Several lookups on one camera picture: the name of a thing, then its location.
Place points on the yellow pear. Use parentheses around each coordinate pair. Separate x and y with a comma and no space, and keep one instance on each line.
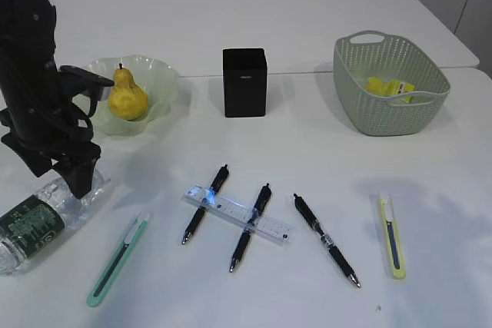
(127,100)

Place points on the green utility knife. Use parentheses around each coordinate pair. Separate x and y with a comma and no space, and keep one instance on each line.
(116,261)

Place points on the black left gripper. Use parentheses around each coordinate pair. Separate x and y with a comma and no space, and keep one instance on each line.
(44,125)

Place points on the green woven plastic basket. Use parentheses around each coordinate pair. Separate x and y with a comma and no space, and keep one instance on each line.
(376,54)

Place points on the black pen middle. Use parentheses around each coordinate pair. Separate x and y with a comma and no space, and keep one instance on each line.
(258,209)

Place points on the clear plastic water bottle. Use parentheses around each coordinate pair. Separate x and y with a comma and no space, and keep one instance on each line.
(50,212)

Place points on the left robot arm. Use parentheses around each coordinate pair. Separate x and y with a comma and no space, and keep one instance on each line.
(28,37)

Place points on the transparent plastic ruler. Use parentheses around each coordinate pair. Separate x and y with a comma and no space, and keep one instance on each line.
(267,227)

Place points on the yellow white waste paper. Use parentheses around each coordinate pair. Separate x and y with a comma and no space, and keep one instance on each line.
(387,87)

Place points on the black square pen holder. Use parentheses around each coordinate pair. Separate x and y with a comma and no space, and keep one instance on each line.
(245,73)

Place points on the yellow utility knife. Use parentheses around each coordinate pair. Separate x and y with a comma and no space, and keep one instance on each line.
(391,237)

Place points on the black pen right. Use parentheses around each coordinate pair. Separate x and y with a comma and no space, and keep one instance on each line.
(328,244)

